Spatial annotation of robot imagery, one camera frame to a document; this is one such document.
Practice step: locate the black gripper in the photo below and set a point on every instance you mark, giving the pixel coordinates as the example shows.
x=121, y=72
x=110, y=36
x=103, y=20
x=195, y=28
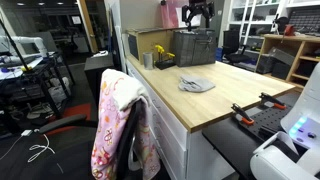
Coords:
x=198, y=7

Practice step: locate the grey towel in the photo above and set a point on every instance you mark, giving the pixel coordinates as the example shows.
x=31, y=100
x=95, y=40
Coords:
x=196, y=84

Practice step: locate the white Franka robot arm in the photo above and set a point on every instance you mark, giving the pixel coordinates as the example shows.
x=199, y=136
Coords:
x=300, y=133

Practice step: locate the black swivel chair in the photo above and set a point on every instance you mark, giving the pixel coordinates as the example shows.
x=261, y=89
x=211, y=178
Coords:
x=231, y=46

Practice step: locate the black office chair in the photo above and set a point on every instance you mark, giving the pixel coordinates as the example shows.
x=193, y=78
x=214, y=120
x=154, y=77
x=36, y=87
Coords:
x=63, y=156

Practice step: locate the white paper sheet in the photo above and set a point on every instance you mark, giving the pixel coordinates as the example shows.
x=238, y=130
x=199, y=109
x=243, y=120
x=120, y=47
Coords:
x=196, y=20

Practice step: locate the grey fabric storage basket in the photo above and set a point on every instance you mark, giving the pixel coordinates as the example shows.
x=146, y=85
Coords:
x=195, y=48

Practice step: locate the blue bin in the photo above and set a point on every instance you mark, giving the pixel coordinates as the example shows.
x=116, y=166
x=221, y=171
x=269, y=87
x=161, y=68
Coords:
x=219, y=54

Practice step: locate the yellow flowers in black tray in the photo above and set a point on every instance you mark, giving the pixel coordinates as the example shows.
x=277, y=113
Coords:
x=165, y=62

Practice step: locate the brown cardboard box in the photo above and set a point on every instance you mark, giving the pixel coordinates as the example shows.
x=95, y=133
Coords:
x=150, y=41

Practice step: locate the white shelving rack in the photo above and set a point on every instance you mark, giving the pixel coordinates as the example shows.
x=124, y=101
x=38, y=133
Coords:
x=253, y=16

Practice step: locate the silver metal cup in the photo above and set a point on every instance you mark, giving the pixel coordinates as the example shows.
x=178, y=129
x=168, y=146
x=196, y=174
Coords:
x=148, y=61

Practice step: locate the black storage bin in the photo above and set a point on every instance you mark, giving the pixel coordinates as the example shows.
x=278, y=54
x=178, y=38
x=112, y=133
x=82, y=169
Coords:
x=265, y=65
x=281, y=70

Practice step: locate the grey flat box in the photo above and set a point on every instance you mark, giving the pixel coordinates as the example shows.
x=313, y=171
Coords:
x=282, y=55

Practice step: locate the red tool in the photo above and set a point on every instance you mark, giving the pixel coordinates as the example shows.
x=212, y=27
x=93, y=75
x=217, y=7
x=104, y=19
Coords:
x=289, y=30

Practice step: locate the black orange bar clamp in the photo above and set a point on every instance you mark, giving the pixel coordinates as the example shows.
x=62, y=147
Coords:
x=242, y=115
x=271, y=100

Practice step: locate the wooden shelf unit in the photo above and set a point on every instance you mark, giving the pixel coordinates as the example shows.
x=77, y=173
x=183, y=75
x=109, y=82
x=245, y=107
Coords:
x=300, y=45

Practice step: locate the small black cabinet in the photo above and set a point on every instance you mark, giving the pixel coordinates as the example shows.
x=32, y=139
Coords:
x=98, y=71

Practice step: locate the white drawer cabinet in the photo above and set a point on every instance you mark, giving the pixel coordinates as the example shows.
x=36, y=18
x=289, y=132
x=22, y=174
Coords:
x=173, y=140

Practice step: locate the pink patterned blanket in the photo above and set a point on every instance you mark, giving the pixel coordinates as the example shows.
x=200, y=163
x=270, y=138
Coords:
x=108, y=133

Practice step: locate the black equipment cart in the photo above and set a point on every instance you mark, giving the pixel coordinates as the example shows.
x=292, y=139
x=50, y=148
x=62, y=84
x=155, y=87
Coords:
x=36, y=80

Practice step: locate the black tripod pole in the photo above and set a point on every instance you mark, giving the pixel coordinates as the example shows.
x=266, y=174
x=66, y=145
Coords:
x=15, y=45

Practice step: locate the white power adapter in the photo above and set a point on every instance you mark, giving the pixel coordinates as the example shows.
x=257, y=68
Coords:
x=26, y=132

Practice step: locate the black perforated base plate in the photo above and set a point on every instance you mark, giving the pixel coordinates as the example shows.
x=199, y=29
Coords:
x=266, y=120

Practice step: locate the white pipe frame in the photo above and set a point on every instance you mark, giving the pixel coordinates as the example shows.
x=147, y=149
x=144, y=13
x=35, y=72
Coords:
x=31, y=40

